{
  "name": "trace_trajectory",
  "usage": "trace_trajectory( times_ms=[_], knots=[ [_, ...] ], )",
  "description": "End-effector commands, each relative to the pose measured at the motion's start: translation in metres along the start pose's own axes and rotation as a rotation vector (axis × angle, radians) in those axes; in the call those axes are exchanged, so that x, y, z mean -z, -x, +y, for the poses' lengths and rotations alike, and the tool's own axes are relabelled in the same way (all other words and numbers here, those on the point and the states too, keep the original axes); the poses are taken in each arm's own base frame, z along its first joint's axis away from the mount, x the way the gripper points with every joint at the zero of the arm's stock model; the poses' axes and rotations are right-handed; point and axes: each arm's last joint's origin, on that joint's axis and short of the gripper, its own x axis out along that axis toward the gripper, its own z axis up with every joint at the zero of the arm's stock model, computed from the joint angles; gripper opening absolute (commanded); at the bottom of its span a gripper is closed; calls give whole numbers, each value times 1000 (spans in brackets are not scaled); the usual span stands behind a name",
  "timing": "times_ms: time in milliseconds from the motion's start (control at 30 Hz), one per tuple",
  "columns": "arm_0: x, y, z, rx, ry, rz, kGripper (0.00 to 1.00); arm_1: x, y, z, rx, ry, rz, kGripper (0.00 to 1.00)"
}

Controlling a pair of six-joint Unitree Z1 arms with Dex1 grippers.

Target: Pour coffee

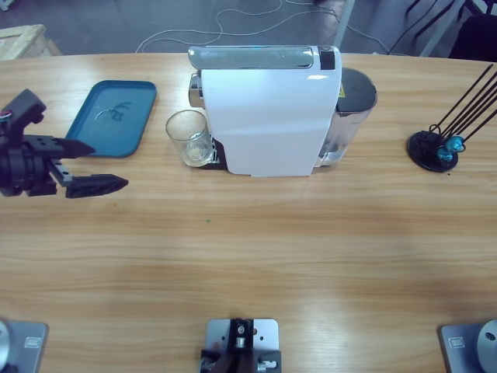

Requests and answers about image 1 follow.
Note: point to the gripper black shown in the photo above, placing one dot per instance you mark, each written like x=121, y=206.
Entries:
x=23, y=171

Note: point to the clear drinking glass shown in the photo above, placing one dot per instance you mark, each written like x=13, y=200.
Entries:
x=190, y=151

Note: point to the silver coffee machine lever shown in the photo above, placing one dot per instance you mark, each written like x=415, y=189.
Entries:
x=248, y=57

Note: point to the white capsule coffee machine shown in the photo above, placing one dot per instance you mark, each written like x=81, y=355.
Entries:
x=268, y=116

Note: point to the blue plastic tray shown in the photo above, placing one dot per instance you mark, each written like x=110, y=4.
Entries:
x=116, y=132

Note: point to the metal drip tray grille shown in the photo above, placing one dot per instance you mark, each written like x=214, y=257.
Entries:
x=214, y=153

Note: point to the wooden crate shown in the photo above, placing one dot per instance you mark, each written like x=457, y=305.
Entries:
x=23, y=42

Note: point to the clear water tank black lid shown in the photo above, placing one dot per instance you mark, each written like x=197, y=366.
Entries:
x=357, y=89

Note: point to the white metal table leg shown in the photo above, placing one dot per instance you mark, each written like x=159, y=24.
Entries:
x=343, y=23

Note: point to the black capsule holder with rods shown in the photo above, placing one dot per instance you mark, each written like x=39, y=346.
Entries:
x=421, y=149

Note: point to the black office chair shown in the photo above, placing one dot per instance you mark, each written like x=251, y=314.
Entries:
x=479, y=39

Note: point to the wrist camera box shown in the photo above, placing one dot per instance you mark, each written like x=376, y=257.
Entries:
x=23, y=105

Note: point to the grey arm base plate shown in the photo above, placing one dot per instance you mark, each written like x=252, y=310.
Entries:
x=458, y=346
x=31, y=342

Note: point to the centre grey mount bracket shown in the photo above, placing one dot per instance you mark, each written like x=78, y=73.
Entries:
x=268, y=334

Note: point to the white metal frame bar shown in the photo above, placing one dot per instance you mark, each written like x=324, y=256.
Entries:
x=438, y=31

